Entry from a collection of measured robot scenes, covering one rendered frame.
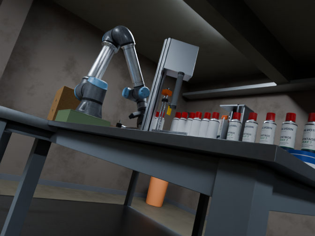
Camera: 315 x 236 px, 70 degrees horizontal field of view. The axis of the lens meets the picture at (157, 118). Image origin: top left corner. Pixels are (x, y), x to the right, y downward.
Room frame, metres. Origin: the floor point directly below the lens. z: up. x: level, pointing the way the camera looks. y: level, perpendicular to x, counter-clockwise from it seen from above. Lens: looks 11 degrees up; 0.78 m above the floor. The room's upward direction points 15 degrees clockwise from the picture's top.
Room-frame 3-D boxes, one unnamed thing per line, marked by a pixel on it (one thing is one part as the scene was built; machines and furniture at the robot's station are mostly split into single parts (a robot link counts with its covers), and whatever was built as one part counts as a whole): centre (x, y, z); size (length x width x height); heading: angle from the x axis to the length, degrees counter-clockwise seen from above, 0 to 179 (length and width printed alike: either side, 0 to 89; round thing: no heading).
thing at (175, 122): (1.29, -0.11, 0.98); 0.05 x 0.05 x 0.20
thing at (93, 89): (1.27, 0.39, 1.09); 0.13 x 0.12 x 0.14; 39
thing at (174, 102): (1.18, -0.07, 1.18); 0.04 x 0.04 x 0.21
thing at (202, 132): (1.13, -0.25, 0.98); 0.05 x 0.05 x 0.20
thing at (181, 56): (1.24, -0.04, 1.38); 0.17 x 0.10 x 0.19; 95
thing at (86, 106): (1.26, 0.38, 0.97); 0.15 x 0.15 x 0.10
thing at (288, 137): (0.83, -0.50, 0.98); 0.05 x 0.05 x 0.20
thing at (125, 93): (1.54, 0.22, 1.19); 0.11 x 0.11 x 0.08; 39
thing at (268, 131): (0.89, -0.45, 0.98); 0.05 x 0.05 x 0.20
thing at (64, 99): (1.70, 0.65, 0.99); 0.30 x 0.24 x 0.27; 31
